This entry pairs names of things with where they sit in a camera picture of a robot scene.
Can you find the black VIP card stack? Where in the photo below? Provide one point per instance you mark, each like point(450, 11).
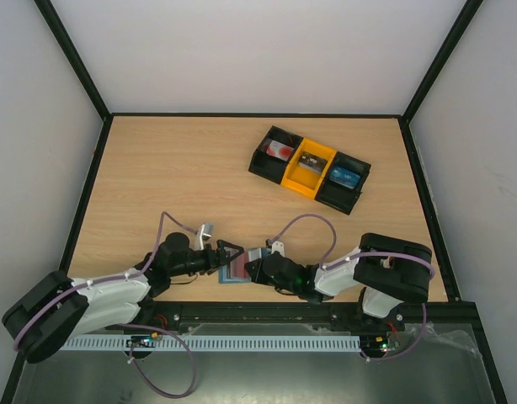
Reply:
point(312, 162)

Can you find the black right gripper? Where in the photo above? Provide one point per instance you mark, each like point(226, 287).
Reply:
point(256, 271)

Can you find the black bin left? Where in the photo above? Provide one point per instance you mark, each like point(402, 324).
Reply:
point(269, 167)

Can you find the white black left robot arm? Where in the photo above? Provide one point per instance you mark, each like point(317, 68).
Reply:
point(60, 308)

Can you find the yellow middle bin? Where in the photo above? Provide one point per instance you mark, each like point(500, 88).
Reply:
point(302, 180)

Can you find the blue VIP card stack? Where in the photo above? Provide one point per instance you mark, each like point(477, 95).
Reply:
point(344, 177)

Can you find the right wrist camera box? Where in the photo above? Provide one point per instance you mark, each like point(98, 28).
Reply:
point(275, 247)

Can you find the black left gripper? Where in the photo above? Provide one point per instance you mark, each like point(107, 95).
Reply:
point(221, 245)

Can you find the teal leather card holder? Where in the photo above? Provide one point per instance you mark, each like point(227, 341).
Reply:
point(253, 254)

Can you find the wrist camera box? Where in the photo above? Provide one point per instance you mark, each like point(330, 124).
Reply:
point(275, 247)
point(203, 235)

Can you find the red white card stack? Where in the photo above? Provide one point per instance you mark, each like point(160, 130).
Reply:
point(278, 150)

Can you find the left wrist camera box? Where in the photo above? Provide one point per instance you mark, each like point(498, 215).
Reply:
point(203, 235)

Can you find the light blue slotted cable duct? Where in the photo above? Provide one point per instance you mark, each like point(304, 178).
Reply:
point(284, 344)

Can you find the black frame post right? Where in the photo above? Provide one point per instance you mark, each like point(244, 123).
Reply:
point(456, 32)

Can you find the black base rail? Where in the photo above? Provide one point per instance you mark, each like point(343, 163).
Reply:
point(337, 317)

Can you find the black bin right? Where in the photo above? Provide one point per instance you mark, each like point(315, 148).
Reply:
point(336, 196)

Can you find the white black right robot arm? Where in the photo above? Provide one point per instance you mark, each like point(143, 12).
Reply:
point(391, 270)

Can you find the black frame post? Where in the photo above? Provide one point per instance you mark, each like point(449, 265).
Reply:
point(456, 32)
point(59, 31)

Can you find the black bin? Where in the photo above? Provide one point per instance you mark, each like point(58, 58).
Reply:
point(269, 167)
point(336, 196)

